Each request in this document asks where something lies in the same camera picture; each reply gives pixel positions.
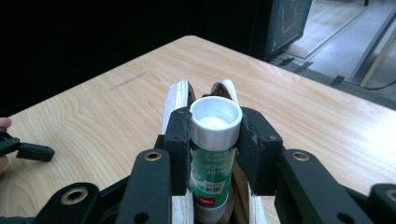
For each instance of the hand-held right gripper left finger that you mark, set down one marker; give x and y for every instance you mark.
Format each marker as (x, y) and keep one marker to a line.
(178, 146)

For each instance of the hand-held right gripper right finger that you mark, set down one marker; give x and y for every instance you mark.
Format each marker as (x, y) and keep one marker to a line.
(260, 149)

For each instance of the white and green glue stick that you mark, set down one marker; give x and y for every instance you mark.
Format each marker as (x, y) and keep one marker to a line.
(214, 140)

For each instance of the black floor tape strip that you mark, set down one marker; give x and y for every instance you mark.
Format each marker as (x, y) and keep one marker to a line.
(285, 61)

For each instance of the black cabinet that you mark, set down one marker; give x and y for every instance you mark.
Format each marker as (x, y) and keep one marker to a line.
(289, 21)

